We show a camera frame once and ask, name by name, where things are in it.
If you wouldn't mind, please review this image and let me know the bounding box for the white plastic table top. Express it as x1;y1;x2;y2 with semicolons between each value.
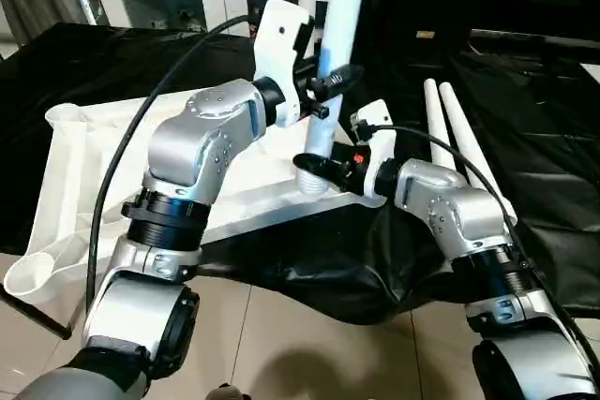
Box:
3;91;387;296

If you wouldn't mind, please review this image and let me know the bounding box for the black mat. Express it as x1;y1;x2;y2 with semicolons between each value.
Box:
0;23;600;326

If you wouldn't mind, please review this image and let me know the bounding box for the black stand leg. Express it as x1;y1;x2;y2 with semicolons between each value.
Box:
0;286;73;340

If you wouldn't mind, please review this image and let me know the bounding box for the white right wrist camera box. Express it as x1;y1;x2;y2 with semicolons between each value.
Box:
351;100;397;206

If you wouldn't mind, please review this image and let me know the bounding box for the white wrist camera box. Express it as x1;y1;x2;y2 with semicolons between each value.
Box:
351;100;397;206
251;0;316;129

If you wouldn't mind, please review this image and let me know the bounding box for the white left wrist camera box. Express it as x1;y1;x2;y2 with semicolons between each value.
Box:
251;0;316;129

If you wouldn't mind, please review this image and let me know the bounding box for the black metal rail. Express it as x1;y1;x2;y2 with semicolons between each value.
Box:
469;30;600;51

